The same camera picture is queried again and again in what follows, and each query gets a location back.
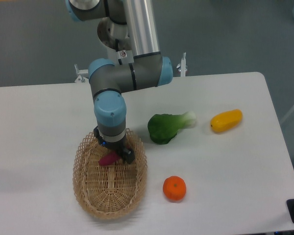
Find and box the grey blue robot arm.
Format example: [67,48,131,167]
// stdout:
[66,0,173,164]

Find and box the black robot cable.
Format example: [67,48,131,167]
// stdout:
[114,38,123,65]

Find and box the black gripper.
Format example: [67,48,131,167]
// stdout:
[93,126,135,165]

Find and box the purple sweet potato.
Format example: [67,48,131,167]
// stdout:
[98,151,121,166]

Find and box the yellow mango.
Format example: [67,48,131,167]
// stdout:
[210,109,243,133]

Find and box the woven wicker basket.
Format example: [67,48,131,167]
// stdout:
[73,129,147,219]

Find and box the green bok choy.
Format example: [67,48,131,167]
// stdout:
[147,111,196,145]

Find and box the orange tangerine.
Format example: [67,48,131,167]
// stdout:
[163,176,187,202]

